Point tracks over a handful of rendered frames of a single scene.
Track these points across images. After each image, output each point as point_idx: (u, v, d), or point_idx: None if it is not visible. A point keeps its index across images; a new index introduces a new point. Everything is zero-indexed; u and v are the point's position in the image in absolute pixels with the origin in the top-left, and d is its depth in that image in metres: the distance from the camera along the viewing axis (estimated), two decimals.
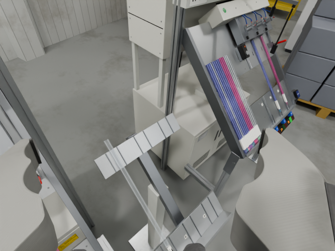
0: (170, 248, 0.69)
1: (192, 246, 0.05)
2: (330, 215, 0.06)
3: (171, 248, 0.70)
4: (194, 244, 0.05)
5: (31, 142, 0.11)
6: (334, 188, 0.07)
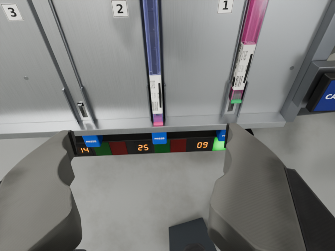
0: None
1: (192, 246, 0.05)
2: (292, 197, 0.07)
3: None
4: (194, 244, 0.05)
5: (70, 134, 0.11)
6: (292, 172, 0.08)
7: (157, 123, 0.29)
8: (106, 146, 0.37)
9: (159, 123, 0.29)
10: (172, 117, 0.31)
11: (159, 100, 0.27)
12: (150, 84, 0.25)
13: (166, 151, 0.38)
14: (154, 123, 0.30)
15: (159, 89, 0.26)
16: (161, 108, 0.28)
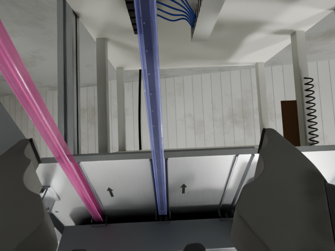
0: None
1: (192, 246, 0.05)
2: (330, 215, 0.06)
3: None
4: (194, 244, 0.05)
5: (31, 142, 0.11)
6: (334, 188, 0.07)
7: None
8: None
9: None
10: None
11: None
12: None
13: None
14: None
15: None
16: None
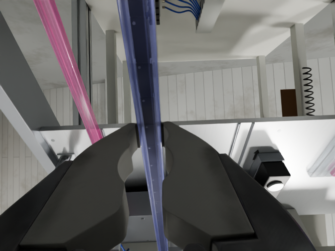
0: None
1: (192, 246, 0.05)
2: (229, 178, 0.08)
3: None
4: (194, 244, 0.05)
5: (136, 127, 0.12)
6: (225, 156, 0.09)
7: None
8: None
9: None
10: None
11: None
12: None
13: None
14: None
15: None
16: None
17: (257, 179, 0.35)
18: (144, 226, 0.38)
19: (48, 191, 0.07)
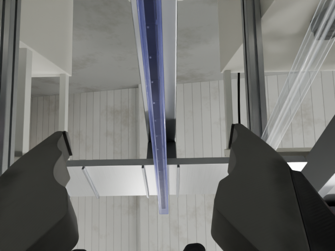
0: None
1: (192, 246, 0.05)
2: (297, 199, 0.07)
3: None
4: (194, 244, 0.05)
5: (64, 135, 0.11)
6: (298, 174, 0.08)
7: None
8: None
9: None
10: None
11: None
12: None
13: None
14: None
15: None
16: None
17: None
18: None
19: None
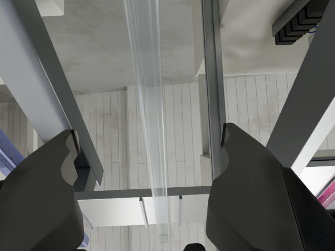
0: None
1: (192, 246, 0.05)
2: (289, 196, 0.07)
3: None
4: (194, 244, 0.05)
5: (73, 133, 0.11)
6: (289, 171, 0.08)
7: None
8: None
9: None
10: None
11: None
12: None
13: None
14: None
15: None
16: None
17: None
18: None
19: None
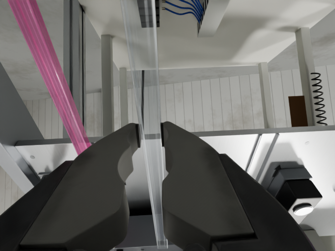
0: None
1: (192, 246, 0.05)
2: (229, 178, 0.08)
3: None
4: (194, 244, 0.05)
5: (136, 127, 0.12)
6: (225, 156, 0.09)
7: None
8: None
9: None
10: None
11: None
12: None
13: None
14: None
15: None
16: None
17: (279, 200, 0.29)
18: None
19: (49, 191, 0.07)
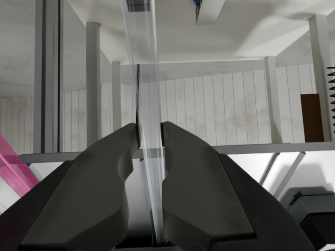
0: None
1: (192, 246, 0.05)
2: (229, 178, 0.08)
3: None
4: (194, 244, 0.05)
5: (136, 127, 0.12)
6: (225, 156, 0.09)
7: None
8: None
9: None
10: None
11: None
12: None
13: None
14: None
15: None
16: None
17: None
18: None
19: (49, 191, 0.07)
